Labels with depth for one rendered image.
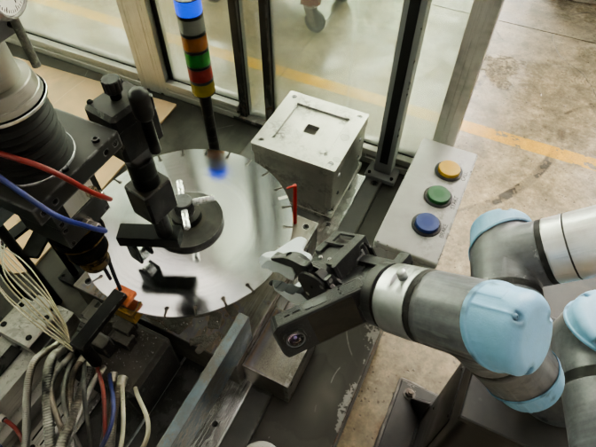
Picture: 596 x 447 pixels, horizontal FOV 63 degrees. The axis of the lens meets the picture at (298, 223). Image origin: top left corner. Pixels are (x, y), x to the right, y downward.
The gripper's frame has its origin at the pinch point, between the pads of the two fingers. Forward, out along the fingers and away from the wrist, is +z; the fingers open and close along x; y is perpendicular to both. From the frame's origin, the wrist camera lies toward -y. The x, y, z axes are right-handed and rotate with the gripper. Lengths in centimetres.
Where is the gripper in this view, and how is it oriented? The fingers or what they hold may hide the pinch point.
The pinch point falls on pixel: (269, 275)
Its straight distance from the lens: 67.4
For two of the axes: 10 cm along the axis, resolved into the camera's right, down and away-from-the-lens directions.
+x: -4.1, -8.0, -4.4
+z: -6.3, -1.0, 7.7
